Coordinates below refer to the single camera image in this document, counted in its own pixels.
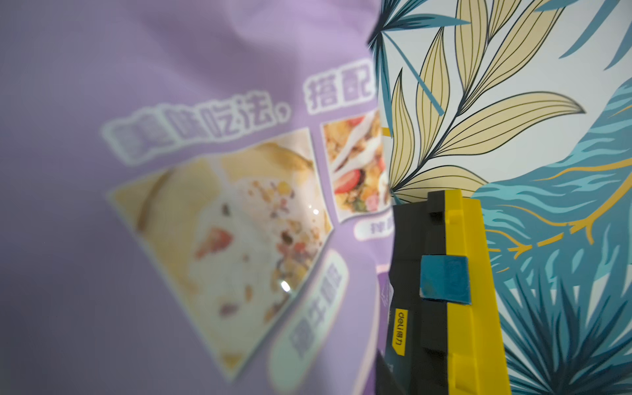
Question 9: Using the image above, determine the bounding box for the purple oats bag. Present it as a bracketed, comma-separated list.
[1, 1, 394, 394]

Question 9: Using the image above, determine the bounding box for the yellow black toolbox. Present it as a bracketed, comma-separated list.
[375, 189, 510, 394]

